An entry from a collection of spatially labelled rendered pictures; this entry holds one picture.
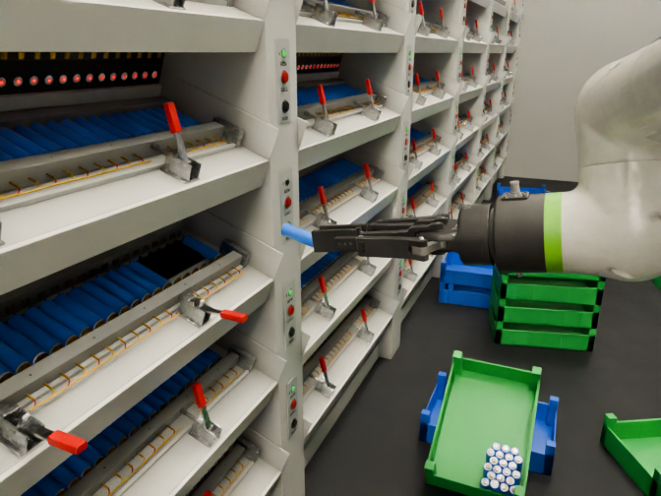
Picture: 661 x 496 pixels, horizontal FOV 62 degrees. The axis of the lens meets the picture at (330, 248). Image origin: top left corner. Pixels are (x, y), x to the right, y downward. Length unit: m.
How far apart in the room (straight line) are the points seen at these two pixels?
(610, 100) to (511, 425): 0.92
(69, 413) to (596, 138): 0.61
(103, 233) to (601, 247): 0.51
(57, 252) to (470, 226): 0.43
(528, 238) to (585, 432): 0.99
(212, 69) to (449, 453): 0.95
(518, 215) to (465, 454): 0.80
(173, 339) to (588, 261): 0.50
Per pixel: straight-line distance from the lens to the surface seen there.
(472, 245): 0.65
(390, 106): 1.49
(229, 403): 0.92
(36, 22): 0.54
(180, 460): 0.84
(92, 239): 0.59
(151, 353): 0.70
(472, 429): 1.36
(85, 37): 0.58
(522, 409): 1.39
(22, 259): 0.53
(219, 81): 0.87
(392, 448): 1.39
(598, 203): 0.63
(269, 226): 0.87
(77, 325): 0.70
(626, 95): 0.58
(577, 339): 1.90
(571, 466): 1.45
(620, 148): 0.63
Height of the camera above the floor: 0.89
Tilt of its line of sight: 20 degrees down
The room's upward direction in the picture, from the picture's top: straight up
